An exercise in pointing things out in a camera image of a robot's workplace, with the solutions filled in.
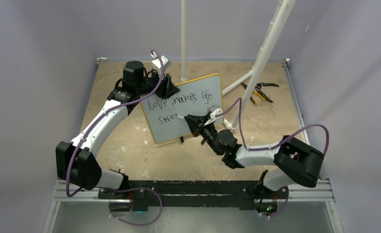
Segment yellow-framed whiteboard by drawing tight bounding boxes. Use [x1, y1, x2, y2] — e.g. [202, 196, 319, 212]
[140, 73, 224, 144]

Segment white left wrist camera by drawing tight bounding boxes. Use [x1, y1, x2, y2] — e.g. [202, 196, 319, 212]
[150, 52, 172, 74]

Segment white PVC pipe frame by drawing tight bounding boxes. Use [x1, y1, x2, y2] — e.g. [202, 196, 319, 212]
[181, 0, 298, 133]

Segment metal corner bracket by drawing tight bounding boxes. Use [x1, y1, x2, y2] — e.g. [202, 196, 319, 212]
[97, 57, 107, 66]
[280, 58, 290, 68]

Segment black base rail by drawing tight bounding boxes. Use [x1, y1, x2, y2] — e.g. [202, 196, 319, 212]
[98, 180, 287, 211]

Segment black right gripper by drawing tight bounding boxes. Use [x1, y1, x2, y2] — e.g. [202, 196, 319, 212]
[186, 114, 221, 155]

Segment yellow-handled pliers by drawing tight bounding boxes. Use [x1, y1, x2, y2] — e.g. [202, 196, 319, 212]
[252, 91, 273, 103]

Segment right metal corner bracket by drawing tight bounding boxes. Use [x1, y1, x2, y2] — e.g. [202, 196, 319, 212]
[280, 58, 290, 68]

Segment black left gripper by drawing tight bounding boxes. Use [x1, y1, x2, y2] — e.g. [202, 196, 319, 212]
[137, 69, 180, 100]

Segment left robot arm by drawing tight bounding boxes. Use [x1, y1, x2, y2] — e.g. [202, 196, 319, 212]
[55, 56, 180, 199]

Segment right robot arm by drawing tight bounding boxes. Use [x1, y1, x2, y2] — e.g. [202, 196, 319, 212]
[183, 115, 329, 198]

